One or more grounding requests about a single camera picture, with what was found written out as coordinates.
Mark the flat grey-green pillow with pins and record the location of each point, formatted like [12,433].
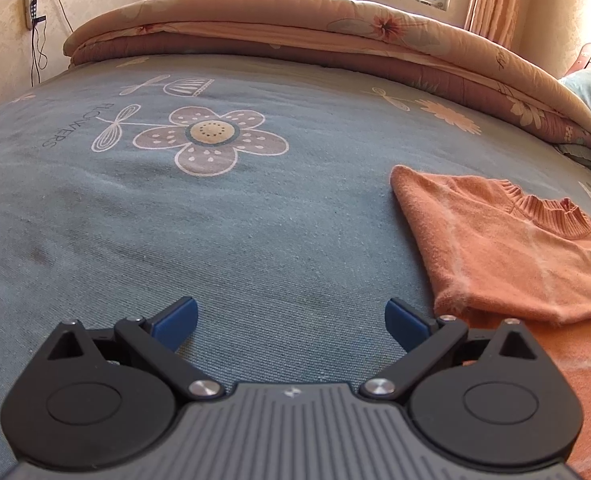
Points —
[578,154]

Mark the folded floral quilt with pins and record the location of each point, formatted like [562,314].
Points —
[300,25]

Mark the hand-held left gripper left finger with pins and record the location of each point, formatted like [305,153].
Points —
[178,317]

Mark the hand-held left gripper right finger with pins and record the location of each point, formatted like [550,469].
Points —
[405,322]

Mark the pink striped curtain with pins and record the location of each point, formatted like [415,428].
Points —
[495,0]

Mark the orange striped sweater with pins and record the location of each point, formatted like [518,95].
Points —
[500,250]

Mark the white power strip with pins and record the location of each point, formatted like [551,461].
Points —
[29,10]

